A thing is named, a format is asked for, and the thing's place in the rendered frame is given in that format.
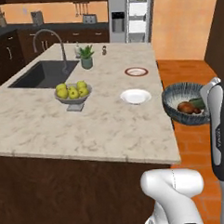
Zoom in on green potted plant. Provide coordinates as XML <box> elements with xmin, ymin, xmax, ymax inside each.
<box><xmin>78</xmin><ymin>44</ymin><xmax>96</xmax><ymax>71</ymax></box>

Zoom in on grey arched tap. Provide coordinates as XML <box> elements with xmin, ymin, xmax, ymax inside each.
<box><xmin>32</xmin><ymin>27</ymin><xmax>70</xmax><ymax>76</ymax></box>

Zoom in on red-rimmed plate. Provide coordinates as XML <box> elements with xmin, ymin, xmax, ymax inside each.
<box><xmin>124</xmin><ymin>65</ymin><xmax>150</xmax><ymax>79</ymax></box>

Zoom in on grey fridge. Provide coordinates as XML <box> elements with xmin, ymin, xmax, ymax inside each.
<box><xmin>107</xmin><ymin>0</ymin><xmax>158</xmax><ymax>45</ymax></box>

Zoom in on blue striped bowl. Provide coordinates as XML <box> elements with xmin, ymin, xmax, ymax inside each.
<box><xmin>161</xmin><ymin>81</ymin><xmax>211</xmax><ymax>128</ymax></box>

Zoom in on grey footed fruit bowl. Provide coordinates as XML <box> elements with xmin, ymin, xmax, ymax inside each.
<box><xmin>53</xmin><ymin>83</ymin><xmax>94</xmax><ymax>114</ymax></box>

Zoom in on white plate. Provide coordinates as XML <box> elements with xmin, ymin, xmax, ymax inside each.
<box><xmin>119</xmin><ymin>87</ymin><xmax>152</xmax><ymax>106</ymax></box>

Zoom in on brown chicken drumstick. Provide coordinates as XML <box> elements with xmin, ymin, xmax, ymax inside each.
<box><xmin>177</xmin><ymin>100</ymin><xmax>203</xmax><ymax>116</ymax></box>

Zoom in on hanging kitchen tool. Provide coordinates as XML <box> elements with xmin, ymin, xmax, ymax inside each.
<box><xmin>73</xmin><ymin>2</ymin><xmax>81</xmax><ymax>18</ymax></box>
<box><xmin>80</xmin><ymin>2</ymin><xmax>90</xmax><ymax>16</ymax></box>

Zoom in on dark sink basin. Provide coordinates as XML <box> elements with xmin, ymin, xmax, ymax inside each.
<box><xmin>7</xmin><ymin>58</ymin><xmax>82</xmax><ymax>92</ymax></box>

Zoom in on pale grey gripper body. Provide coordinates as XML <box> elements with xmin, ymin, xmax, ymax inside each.
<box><xmin>199</xmin><ymin>82</ymin><xmax>212</xmax><ymax>116</ymax></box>

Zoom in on dark wood island cabinet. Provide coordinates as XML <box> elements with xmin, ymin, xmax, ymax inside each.
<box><xmin>0</xmin><ymin>145</ymin><xmax>176</xmax><ymax>224</ymax></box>

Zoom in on utensil pot with tools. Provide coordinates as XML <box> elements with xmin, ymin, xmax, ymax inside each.
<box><xmin>0</xmin><ymin>10</ymin><xmax>8</xmax><ymax>29</ymax></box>

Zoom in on grey coffee machine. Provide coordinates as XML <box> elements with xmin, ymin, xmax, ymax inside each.
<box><xmin>30</xmin><ymin>9</ymin><xmax>45</xmax><ymax>27</ymax></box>

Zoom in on dark wood tall cupboard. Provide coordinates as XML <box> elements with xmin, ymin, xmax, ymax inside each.
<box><xmin>200</xmin><ymin>0</ymin><xmax>224</xmax><ymax>83</ymax></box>

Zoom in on silver toaster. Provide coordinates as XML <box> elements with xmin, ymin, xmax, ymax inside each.
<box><xmin>82</xmin><ymin>13</ymin><xmax>98</xmax><ymax>25</ymax></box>

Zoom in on green cucumber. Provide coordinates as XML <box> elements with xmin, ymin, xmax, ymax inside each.
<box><xmin>188</xmin><ymin>97</ymin><xmax>208</xmax><ymax>112</ymax></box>

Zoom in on white soap dispenser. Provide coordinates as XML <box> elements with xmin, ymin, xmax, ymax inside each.
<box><xmin>74</xmin><ymin>41</ymin><xmax>82</xmax><ymax>59</ymax></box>

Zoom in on dark wood base cupboards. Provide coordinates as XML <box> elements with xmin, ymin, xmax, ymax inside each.
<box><xmin>0</xmin><ymin>20</ymin><xmax>113</xmax><ymax>93</ymax></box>

